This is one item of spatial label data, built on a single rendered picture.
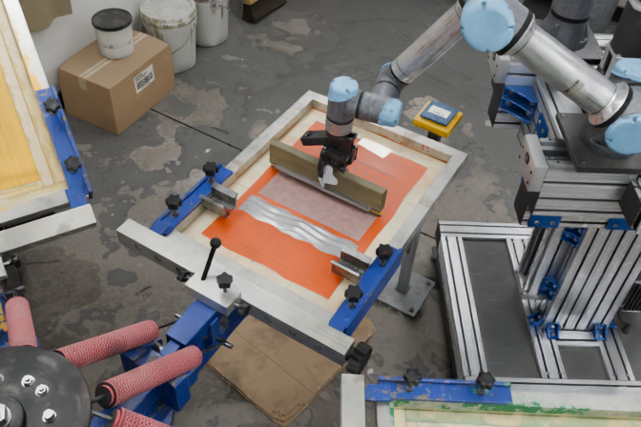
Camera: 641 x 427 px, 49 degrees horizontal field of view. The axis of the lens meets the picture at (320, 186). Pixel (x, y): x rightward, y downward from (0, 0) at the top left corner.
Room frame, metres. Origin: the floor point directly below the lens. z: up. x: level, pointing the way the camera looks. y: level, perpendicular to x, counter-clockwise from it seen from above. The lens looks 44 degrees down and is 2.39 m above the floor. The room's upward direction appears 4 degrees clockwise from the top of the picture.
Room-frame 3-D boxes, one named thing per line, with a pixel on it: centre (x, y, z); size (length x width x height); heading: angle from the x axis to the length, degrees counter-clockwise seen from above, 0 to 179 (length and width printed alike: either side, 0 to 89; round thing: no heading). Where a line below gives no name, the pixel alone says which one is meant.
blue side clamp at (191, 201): (1.37, 0.35, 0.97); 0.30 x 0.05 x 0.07; 151
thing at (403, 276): (1.89, -0.38, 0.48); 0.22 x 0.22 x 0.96; 61
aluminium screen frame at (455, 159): (1.45, -0.01, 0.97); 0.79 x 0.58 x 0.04; 151
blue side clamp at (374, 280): (1.11, -0.14, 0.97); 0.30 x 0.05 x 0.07; 151
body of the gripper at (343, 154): (1.47, -0.04, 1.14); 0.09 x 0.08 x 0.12; 62
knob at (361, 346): (0.88, -0.10, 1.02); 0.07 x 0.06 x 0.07; 151
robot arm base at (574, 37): (1.93, -0.72, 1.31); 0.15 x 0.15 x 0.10
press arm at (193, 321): (0.96, 0.26, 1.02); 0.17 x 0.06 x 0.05; 151
